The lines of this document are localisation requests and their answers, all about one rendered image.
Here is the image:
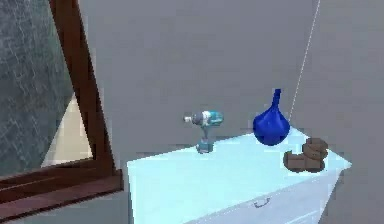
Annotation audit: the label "orange brown nested bowls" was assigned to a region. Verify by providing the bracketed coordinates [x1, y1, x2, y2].
[282, 137, 329, 174]

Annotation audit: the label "pale blue chest of drawers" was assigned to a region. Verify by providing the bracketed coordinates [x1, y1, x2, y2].
[126, 126, 353, 224]

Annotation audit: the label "blue round vase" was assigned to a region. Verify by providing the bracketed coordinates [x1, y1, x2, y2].
[252, 88, 291, 147]

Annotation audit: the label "brown framed window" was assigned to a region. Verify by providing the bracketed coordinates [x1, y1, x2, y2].
[0, 0, 125, 223]

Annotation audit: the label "teal cordless drill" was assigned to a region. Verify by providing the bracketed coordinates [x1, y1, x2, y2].
[182, 110, 225, 155]

